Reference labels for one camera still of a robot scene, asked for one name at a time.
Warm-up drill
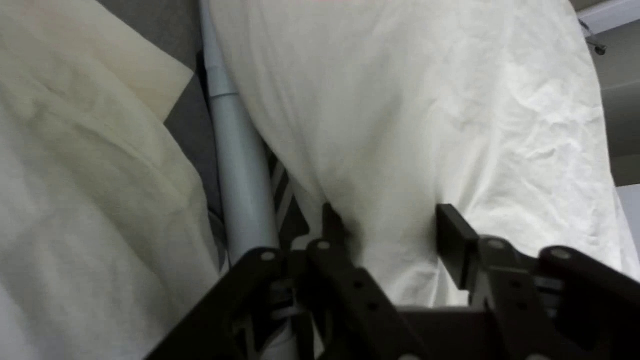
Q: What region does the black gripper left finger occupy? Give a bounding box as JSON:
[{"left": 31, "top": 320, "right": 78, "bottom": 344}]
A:
[{"left": 145, "top": 202, "right": 428, "bottom": 360}]

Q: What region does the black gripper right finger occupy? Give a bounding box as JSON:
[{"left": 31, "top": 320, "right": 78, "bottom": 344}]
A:
[{"left": 436, "top": 202, "right": 640, "bottom": 360}]

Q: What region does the grey white blanket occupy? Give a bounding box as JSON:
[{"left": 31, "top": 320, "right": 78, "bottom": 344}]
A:
[{"left": 203, "top": 0, "right": 640, "bottom": 309}]

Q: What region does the blue plaid duvet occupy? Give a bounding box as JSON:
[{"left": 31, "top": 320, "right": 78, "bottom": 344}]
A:
[{"left": 266, "top": 152, "right": 311, "bottom": 249}]

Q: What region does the white plastic tube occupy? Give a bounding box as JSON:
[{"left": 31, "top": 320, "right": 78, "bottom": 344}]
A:
[{"left": 197, "top": 0, "right": 299, "bottom": 360}]

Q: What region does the cream fabric sheet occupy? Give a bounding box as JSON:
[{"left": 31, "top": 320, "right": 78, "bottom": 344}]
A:
[{"left": 0, "top": 0, "right": 223, "bottom": 360}]

